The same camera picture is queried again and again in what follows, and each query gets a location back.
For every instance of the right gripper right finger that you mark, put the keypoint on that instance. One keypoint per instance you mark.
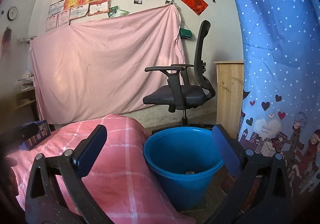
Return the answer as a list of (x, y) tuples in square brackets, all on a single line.
[(261, 193)]

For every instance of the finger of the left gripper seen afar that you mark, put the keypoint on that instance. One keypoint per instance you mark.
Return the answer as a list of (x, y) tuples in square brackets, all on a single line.
[(13, 139)]

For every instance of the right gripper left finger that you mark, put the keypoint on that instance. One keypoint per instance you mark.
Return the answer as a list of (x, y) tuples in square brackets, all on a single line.
[(55, 191)]

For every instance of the blue cardboard box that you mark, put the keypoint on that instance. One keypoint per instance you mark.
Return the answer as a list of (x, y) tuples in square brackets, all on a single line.
[(36, 135)]

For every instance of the wooden shelf unit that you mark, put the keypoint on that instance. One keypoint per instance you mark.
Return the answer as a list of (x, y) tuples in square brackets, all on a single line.
[(26, 97)]

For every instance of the pink checked tablecloth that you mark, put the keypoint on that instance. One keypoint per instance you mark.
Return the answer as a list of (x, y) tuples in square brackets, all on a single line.
[(119, 181)]

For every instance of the blue plastic bucket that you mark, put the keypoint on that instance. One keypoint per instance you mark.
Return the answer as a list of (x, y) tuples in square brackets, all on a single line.
[(184, 161)]

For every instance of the red hanging ornament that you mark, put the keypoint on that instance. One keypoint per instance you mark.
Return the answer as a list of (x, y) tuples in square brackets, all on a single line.
[(6, 40)]

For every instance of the pink hanging sheet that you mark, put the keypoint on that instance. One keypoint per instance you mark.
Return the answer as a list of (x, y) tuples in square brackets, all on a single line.
[(91, 69)]

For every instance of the wooden cabinet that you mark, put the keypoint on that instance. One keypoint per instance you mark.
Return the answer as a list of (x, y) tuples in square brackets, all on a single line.
[(230, 80)]

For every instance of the black office chair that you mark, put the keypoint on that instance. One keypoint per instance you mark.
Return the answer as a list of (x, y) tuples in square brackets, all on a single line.
[(187, 86)]

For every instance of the green hanging pouch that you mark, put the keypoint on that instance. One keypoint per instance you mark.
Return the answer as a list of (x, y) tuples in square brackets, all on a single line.
[(185, 33)]

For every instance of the blue dotted curtain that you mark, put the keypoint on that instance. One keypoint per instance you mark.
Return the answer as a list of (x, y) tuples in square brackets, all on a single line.
[(280, 109)]

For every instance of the round wall clock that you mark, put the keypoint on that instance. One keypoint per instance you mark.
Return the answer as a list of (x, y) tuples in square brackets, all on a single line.
[(12, 13)]

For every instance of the wall certificates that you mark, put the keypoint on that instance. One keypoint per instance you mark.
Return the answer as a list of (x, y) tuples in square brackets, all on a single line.
[(61, 12)]

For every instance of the red diamond wall paper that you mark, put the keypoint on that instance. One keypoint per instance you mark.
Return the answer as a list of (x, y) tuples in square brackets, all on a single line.
[(198, 6)]

